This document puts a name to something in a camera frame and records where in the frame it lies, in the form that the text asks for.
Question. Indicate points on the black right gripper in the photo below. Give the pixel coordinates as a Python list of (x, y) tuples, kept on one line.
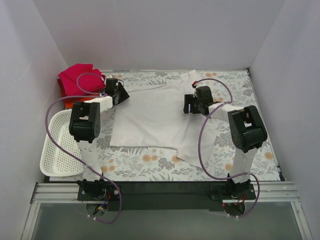
[(190, 103)]

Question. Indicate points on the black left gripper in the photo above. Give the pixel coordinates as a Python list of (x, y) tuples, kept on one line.
[(120, 94)]

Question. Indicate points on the white t shirt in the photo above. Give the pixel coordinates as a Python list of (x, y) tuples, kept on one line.
[(154, 117)]

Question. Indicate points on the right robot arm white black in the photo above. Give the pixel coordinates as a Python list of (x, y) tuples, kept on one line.
[(247, 130)]

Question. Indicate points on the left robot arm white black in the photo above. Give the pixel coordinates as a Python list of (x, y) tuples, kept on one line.
[(85, 127)]

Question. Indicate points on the pink folded t shirt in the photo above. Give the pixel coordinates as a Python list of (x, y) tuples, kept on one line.
[(81, 79)]

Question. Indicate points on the orange folded t shirt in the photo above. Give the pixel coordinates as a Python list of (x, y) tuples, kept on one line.
[(68, 103)]

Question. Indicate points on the floral patterned table mat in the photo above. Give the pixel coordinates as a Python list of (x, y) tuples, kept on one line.
[(162, 164)]

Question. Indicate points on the white perforated plastic basket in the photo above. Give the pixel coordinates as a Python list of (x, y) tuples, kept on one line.
[(54, 162)]

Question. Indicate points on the aluminium extrusion rail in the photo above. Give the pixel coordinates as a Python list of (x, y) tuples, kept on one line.
[(266, 191)]

